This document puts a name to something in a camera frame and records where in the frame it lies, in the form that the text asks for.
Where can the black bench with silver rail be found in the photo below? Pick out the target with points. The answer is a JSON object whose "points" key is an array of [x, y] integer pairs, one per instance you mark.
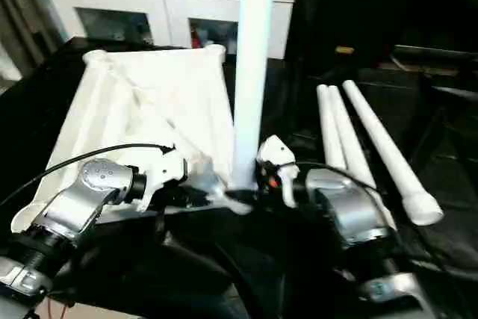
{"points": [[441, 65]]}

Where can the black plastic mat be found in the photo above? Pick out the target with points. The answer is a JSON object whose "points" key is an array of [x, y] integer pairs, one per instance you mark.
{"points": [[441, 125]]}

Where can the white plastic table top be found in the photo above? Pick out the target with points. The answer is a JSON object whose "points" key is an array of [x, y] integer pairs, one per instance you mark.
{"points": [[149, 102]]}

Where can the white plastic table leg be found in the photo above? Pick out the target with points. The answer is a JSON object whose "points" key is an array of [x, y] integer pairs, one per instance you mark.
{"points": [[327, 121], [345, 132], [254, 57], [385, 147]]}

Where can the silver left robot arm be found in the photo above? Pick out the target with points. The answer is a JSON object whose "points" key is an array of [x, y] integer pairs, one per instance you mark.
{"points": [[75, 211]]}

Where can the small yellow label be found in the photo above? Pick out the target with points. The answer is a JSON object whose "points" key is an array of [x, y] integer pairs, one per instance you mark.
{"points": [[344, 51]]}

